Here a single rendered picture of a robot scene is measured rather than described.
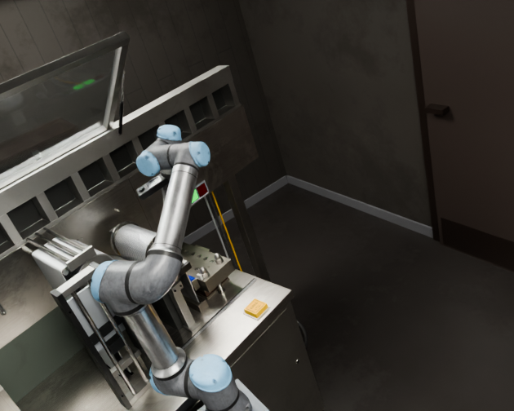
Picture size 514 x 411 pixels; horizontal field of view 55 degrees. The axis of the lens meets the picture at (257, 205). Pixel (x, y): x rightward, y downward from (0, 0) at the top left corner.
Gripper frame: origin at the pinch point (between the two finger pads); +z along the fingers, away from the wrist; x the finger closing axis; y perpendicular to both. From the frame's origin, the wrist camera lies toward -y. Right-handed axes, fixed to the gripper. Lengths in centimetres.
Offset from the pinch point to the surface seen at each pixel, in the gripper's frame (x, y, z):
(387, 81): 106, 163, 5
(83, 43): 215, -10, 7
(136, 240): 10.7, -10.5, 17.0
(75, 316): -25.9, -35.1, 11.8
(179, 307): -7.4, 1.4, 39.2
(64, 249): 0.1, -35.7, 6.0
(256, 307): -16, 30, 40
